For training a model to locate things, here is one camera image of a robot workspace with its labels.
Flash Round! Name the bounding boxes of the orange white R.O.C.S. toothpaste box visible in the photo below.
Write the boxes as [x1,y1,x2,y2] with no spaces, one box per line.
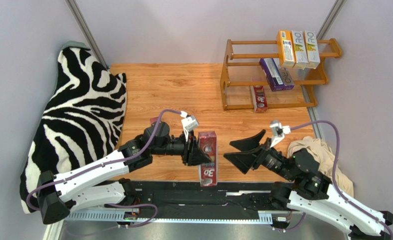
[303,30,321,69]

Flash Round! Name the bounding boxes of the small red toothpaste box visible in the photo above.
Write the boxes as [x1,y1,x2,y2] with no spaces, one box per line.
[150,116,162,126]

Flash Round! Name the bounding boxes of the zebra pattern cushion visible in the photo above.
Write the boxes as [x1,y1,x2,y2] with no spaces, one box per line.
[19,41,127,214]

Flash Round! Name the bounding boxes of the beige crumpled cloth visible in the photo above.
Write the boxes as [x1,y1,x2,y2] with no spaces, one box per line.
[287,136,354,197]

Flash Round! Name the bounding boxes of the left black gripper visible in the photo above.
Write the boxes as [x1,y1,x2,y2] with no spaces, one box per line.
[151,128,212,166]

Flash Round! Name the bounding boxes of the red 3D toothpaste box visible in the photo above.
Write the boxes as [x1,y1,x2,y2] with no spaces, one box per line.
[250,85,268,113]
[198,131,218,187]

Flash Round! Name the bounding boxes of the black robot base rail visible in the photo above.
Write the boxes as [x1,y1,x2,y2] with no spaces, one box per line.
[66,180,291,228]

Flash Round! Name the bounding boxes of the orange wooden shelf rack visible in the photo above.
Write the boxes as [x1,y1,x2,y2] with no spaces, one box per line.
[219,38,343,110]

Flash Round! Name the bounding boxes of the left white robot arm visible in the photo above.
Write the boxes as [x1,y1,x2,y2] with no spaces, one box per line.
[36,121,212,225]

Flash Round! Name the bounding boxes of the purple white R.O.C.S. toothpaste box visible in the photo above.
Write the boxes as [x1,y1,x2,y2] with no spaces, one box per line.
[273,58,295,91]

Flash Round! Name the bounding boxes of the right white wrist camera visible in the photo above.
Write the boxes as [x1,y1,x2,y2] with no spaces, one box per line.
[269,120,291,148]

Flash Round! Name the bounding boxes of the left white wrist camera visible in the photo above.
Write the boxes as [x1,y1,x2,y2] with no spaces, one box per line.
[180,111,200,141]

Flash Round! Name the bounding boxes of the silver yellow R.O.C.S. toothpaste box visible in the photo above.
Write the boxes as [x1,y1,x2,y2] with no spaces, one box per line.
[291,30,309,69]

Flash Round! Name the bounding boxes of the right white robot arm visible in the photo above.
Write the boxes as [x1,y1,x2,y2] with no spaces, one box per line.
[223,127,393,240]

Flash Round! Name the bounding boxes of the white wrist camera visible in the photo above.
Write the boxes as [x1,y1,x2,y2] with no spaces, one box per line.
[180,111,200,141]
[269,120,291,148]

